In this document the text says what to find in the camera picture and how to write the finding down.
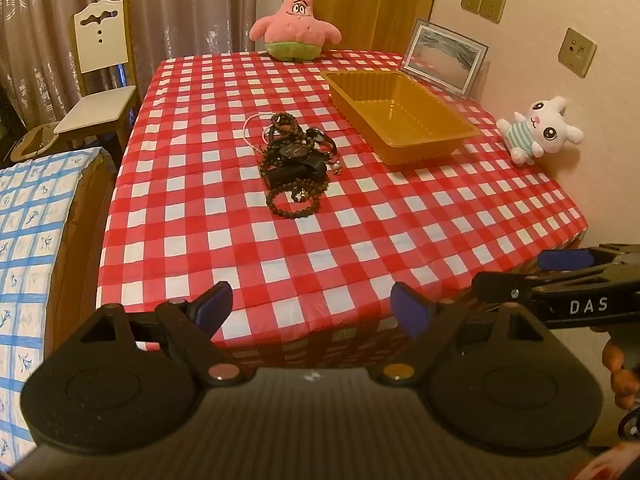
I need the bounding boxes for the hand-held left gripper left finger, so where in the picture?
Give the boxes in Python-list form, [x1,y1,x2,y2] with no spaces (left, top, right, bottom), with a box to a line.
[75,281,251,388]

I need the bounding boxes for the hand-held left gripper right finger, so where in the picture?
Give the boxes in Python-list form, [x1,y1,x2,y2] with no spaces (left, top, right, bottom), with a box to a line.
[375,281,556,386]

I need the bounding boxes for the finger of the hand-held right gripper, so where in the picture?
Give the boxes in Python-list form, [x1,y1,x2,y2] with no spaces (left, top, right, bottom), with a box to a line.
[472,264,627,307]
[539,243,640,272]

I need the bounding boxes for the yellow plastic tray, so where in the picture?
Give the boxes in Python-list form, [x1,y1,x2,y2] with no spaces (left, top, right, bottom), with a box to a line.
[320,70,482,166]

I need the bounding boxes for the black jewelry box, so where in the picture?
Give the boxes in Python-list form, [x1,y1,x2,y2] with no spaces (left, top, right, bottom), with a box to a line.
[263,160,328,189]

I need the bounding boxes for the person's right hand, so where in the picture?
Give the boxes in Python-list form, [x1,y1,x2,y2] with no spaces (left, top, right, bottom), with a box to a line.
[601,339,640,411]

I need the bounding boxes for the red checkered tablecloth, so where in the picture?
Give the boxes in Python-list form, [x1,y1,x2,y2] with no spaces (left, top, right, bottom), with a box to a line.
[95,49,589,369]

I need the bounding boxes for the white bunny plush toy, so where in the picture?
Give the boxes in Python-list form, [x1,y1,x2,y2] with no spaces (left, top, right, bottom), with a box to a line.
[495,96,585,165]

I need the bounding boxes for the wooden bed footboard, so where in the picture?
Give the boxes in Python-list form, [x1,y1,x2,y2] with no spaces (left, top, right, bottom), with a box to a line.
[44,149,119,363]

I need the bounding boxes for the pile of dark bead strands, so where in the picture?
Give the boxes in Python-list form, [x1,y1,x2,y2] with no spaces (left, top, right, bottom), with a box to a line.
[262,112,321,162]

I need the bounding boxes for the blue patterned bedsheet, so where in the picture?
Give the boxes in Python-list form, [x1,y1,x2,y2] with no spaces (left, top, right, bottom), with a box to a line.
[0,147,103,463]

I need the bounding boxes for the framed picture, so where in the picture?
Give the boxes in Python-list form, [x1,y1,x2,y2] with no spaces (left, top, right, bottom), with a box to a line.
[400,19,489,99]

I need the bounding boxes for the beige round basin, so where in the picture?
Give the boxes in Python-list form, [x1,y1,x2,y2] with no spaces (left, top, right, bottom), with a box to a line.
[10,121,57,163]

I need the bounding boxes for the white wooden chair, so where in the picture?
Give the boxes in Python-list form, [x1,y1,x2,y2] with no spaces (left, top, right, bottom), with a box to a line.
[53,0,139,162]

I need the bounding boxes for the pink starfish plush toy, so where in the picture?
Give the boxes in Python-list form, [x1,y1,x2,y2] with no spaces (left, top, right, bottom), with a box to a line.
[249,0,343,63]

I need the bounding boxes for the beige patterned curtain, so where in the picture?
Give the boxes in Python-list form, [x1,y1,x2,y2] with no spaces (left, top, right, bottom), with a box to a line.
[0,0,287,133]

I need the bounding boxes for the wooden door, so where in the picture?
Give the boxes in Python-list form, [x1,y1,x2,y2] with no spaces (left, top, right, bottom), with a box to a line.
[282,0,444,54]

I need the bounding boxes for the white cord bracelet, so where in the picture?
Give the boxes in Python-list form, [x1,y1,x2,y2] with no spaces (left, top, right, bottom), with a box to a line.
[243,112,274,154]

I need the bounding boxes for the black strap bracelets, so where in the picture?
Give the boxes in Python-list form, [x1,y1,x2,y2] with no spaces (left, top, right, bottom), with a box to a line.
[305,127,337,157]

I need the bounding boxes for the gold wall socket plate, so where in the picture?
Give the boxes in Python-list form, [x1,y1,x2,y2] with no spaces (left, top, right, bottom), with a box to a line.
[558,27,598,79]

